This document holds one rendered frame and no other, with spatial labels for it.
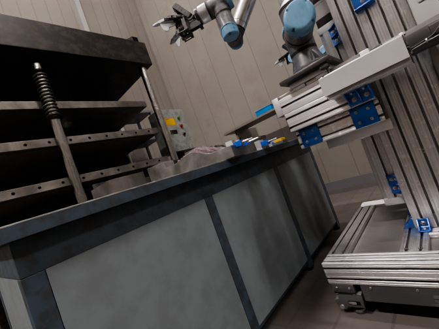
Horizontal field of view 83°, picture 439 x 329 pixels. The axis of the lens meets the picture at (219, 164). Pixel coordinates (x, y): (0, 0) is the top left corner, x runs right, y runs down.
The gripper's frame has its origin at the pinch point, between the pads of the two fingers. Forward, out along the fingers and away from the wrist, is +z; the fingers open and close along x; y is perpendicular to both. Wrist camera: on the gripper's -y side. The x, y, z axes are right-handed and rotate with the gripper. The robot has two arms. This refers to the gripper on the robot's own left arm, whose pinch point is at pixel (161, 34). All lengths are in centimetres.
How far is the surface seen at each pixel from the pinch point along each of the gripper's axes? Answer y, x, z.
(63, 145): 22, 10, 83
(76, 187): 48, 13, 84
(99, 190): 63, -16, 40
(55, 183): 43, 7, 91
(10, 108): -3, -6, 97
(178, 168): 59, 16, 19
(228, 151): 61, 13, -10
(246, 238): 102, 21, -3
